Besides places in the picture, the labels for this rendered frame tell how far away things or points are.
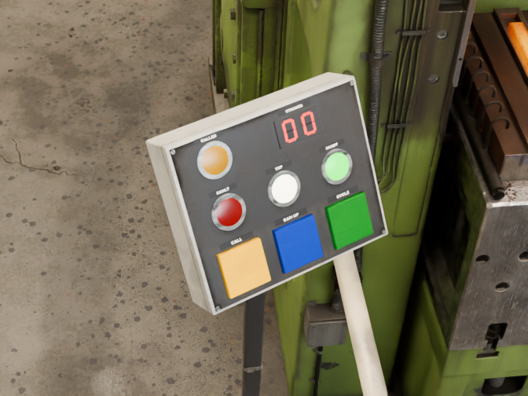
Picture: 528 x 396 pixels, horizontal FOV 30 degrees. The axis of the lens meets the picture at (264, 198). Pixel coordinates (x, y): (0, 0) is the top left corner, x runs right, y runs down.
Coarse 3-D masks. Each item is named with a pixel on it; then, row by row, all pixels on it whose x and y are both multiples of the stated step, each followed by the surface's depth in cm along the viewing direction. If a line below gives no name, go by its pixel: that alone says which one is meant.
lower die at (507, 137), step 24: (480, 24) 203; (504, 24) 202; (480, 48) 199; (504, 48) 198; (504, 72) 192; (480, 96) 188; (504, 96) 188; (504, 120) 184; (504, 144) 179; (504, 168) 179
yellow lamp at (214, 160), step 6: (210, 150) 146; (216, 150) 147; (222, 150) 147; (204, 156) 146; (210, 156) 146; (216, 156) 147; (222, 156) 147; (228, 156) 148; (204, 162) 146; (210, 162) 146; (216, 162) 147; (222, 162) 147; (228, 162) 148; (204, 168) 146; (210, 168) 147; (216, 168) 147; (222, 168) 148
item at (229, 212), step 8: (224, 200) 149; (232, 200) 149; (224, 208) 149; (232, 208) 150; (240, 208) 150; (216, 216) 149; (224, 216) 149; (232, 216) 150; (240, 216) 151; (224, 224) 150; (232, 224) 150
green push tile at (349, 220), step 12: (360, 192) 160; (336, 204) 158; (348, 204) 159; (360, 204) 160; (336, 216) 159; (348, 216) 160; (360, 216) 161; (336, 228) 159; (348, 228) 160; (360, 228) 161; (336, 240) 159; (348, 240) 161
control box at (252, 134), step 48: (288, 96) 154; (336, 96) 155; (192, 144) 145; (240, 144) 149; (288, 144) 152; (336, 144) 157; (192, 192) 146; (240, 192) 150; (336, 192) 159; (192, 240) 148; (240, 240) 152; (192, 288) 156
